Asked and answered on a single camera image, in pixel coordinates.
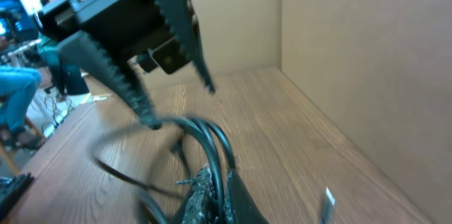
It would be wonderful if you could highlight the seated person teal shirt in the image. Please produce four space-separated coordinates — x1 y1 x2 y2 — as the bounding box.
37 33 90 102

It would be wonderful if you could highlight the black USB cable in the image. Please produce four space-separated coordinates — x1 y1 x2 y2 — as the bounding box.
90 116 336 224

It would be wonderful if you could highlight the seated person in jeans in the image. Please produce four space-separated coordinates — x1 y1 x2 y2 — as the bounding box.
1 65 42 150

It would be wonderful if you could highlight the wooden stool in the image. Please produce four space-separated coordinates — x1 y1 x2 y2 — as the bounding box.
1 117 47 176

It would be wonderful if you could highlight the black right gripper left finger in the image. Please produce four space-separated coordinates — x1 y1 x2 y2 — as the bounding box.
171 166 214 224

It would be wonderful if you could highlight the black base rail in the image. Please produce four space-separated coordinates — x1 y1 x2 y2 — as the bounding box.
1 173 35 220

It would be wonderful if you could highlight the laptop with lit screen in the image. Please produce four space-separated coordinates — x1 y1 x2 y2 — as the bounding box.
1 0 38 43

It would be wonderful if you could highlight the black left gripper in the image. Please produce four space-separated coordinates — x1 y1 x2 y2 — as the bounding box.
34 0 215 129

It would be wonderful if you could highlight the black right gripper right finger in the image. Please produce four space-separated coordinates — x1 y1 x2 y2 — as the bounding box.
224 170 269 224

